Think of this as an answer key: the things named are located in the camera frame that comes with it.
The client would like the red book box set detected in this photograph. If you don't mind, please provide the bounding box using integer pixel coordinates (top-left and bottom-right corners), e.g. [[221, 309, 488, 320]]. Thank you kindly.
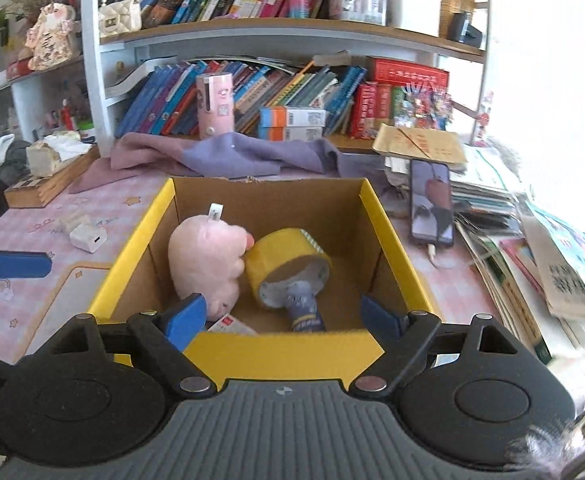
[[347, 58, 452, 139]]

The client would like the wooden chess box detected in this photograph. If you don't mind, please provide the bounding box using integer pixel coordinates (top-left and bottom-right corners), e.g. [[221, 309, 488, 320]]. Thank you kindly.
[[4, 146, 99, 209]]

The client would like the white pen holder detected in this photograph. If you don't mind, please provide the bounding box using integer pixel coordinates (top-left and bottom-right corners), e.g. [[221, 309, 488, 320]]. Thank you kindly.
[[387, 0, 441, 37]]

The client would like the yellow tape roll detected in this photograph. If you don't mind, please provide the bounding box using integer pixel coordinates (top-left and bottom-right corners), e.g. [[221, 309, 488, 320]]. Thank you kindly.
[[244, 228, 332, 309]]

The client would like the smartphone with cable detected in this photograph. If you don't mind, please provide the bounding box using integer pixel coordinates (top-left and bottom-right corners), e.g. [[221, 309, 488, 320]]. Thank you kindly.
[[408, 159, 455, 266]]

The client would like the brown paper envelope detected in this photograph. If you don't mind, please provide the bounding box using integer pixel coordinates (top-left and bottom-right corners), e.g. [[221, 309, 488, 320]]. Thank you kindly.
[[373, 125, 467, 171]]

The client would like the pink purple cloth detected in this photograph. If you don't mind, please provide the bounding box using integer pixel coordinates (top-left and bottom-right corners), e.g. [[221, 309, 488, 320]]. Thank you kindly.
[[69, 132, 390, 194]]

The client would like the stack of magazines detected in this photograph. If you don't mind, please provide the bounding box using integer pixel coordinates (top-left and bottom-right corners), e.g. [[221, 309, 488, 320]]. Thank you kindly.
[[452, 146, 585, 362]]

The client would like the yellow cardboard box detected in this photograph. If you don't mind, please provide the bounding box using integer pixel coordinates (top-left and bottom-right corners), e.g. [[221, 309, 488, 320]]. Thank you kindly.
[[90, 178, 434, 384]]

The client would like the cream pearl handbag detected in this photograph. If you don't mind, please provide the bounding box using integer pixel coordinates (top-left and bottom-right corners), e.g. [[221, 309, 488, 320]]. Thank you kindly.
[[98, 0, 142, 38]]

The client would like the blue white tube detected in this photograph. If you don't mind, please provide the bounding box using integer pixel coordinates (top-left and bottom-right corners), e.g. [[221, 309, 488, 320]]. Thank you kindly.
[[206, 282, 328, 337]]

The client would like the pink cylindrical container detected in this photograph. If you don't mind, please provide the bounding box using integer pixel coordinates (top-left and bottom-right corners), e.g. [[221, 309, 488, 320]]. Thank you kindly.
[[196, 73, 235, 140]]

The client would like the white charger adapter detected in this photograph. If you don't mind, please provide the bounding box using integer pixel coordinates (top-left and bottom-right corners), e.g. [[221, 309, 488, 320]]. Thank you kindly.
[[69, 223, 108, 254]]

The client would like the white bookshelf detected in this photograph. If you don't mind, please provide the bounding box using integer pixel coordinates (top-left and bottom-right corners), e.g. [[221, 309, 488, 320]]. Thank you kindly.
[[0, 0, 491, 158]]

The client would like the orange blue white box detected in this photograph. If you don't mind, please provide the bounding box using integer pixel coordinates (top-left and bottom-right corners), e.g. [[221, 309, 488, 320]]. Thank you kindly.
[[258, 106, 327, 142]]

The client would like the cream tissue pack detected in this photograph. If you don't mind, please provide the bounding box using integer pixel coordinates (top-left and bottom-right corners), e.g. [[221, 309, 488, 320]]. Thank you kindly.
[[26, 130, 92, 178]]

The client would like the pink plush pig toy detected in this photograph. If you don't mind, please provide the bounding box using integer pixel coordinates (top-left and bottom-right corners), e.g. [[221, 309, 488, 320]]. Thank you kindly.
[[168, 203, 254, 322]]

